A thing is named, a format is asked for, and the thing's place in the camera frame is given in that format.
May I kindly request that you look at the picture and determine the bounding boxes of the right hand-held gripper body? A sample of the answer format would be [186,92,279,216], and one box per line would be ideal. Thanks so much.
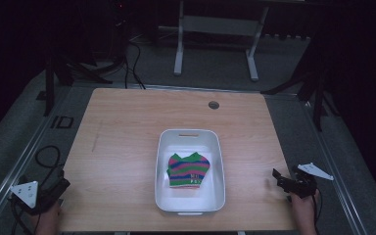
[286,162,335,200]

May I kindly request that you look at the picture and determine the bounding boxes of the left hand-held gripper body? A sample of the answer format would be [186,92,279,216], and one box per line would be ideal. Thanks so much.
[9,173,66,216]

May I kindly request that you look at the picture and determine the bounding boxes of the person's right hand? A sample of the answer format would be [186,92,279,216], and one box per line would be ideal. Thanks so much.
[289,189,321,235]

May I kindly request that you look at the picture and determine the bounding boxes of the person's left hand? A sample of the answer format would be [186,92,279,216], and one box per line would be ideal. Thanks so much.
[28,200,64,235]

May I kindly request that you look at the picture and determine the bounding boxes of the black tripod stand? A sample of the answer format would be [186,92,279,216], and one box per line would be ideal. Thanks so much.
[42,48,114,118]
[259,65,341,133]

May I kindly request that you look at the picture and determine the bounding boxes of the striped knitted sweater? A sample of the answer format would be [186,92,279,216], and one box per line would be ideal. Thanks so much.
[166,151,212,190]

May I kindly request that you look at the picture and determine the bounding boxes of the white plastic bin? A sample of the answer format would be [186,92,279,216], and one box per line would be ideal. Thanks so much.
[154,128,226,216]

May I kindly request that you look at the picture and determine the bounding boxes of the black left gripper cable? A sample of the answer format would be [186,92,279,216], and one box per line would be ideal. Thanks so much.
[9,144,63,235]

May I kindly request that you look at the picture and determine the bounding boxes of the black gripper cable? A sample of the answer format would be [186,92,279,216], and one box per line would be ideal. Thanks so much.
[310,187,324,235]
[9,144,63,235]

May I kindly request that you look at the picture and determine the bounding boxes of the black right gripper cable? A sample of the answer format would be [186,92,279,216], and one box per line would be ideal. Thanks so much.
[310,187,324,235]

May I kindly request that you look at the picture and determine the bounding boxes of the metal floor rail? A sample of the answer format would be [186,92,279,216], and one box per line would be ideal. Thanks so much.
[0,85,76,235]
[298,97,370,235]

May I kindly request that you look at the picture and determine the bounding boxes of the black floor cable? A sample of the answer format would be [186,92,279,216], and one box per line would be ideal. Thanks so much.
[122,38,147,91]

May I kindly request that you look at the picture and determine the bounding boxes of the white metal desk frame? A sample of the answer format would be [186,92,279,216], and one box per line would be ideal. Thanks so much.
[172,0,270,82]

